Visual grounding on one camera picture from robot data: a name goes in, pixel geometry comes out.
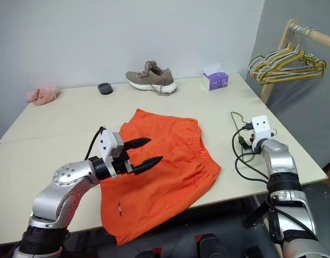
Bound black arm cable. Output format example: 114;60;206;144
84;126;106;161
230;111;273;187

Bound black table leg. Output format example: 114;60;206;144
243;200;270;228

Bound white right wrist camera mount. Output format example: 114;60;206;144
250;115;278;142

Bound orange shorts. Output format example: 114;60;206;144
99;108;222;246

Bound black round dish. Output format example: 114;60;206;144
97;82;114;96

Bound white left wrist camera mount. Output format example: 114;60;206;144
98;130;125;179

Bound wooden clothes rack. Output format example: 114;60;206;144
260;18;330;105

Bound brown sneaker with white sole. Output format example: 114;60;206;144
125;60;178;96

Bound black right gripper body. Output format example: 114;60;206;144
246;132;259;153

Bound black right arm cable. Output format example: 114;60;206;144
230;111;273;187

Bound yellow wire hanger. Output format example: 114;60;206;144
251;40;327;84

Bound dark rounded shape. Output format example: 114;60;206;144
194;233;225;258

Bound purple and white tissue box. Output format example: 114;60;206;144
202;63;229;92

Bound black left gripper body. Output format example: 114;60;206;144
111;149;137;176

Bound pink plush cloth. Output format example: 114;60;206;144
26;84;61;106

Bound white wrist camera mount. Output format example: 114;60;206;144
250;115;278;142
98;130;125;179

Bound bunch of clothes hangers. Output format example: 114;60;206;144
255;25;327;81

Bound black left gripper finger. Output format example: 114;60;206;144
133;155;164;176
123;137;152;152

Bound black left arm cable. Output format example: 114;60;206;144
84;126;106;161

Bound white wire hanger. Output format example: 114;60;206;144
247;24;320;78

